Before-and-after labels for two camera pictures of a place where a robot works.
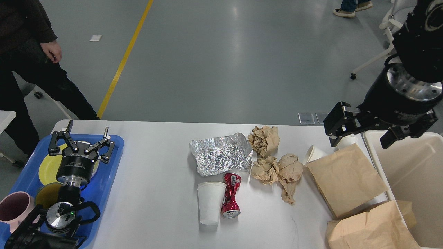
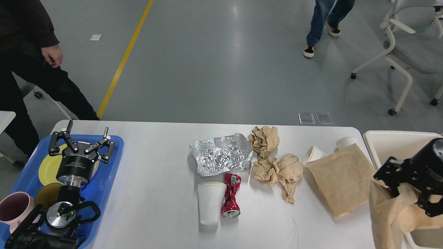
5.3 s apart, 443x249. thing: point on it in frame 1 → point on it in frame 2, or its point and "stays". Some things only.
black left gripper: x=75 y=168 stays
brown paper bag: x=382 y=228 → x=392 y=218
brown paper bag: x=346 y=179 stays
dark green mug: x=47 y=195 stays
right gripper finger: x=340 y=122 → x=394 y=173
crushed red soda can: x=230 y=209 stays
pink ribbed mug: x=15 y=207 stays
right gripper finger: x=396 y=132 → x=431 y=209
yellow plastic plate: x=47 y=171 stays
